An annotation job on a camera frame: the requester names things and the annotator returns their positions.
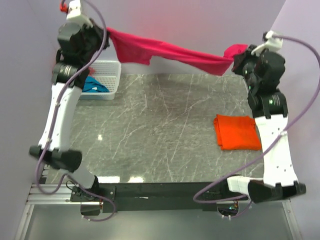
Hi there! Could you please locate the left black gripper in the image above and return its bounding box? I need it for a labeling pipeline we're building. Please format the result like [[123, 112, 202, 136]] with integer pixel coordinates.
[[79, 18, 111, 64]]

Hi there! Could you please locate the magenta t-shirt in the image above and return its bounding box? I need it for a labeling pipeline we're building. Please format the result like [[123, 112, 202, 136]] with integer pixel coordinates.
[[107, 27, 248, 76]]

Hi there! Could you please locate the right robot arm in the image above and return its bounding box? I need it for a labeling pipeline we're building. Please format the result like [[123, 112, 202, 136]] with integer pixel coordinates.
[[219, 45, 307, 203]]

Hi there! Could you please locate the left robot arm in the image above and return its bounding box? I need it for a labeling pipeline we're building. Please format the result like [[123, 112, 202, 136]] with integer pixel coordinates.
[[29, 22, 109, 201]]

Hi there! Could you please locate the salmon pink t-shirt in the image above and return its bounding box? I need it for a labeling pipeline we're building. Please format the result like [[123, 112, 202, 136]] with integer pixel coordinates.
[[88, 67, 96, 76]]

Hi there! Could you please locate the white plastic basket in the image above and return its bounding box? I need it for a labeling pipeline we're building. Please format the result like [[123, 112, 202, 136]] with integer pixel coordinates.
[[79, 60, 122, 100]]

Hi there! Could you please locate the teal blue t-shirt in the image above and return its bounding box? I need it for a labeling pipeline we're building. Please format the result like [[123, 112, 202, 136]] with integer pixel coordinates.
[[82, 76, 110, 93]]

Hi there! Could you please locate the folded orange t-shirt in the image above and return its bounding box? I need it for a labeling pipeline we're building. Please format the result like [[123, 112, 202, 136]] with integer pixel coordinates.
[[213, 114, 262, 151]]

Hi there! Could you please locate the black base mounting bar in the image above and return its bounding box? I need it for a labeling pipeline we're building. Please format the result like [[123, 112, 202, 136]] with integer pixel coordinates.
[[70, 182, 241, 212]]

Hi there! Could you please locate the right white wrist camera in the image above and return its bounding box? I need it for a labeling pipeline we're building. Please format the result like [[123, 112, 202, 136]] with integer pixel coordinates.
[[251, 30, 283, 56]]

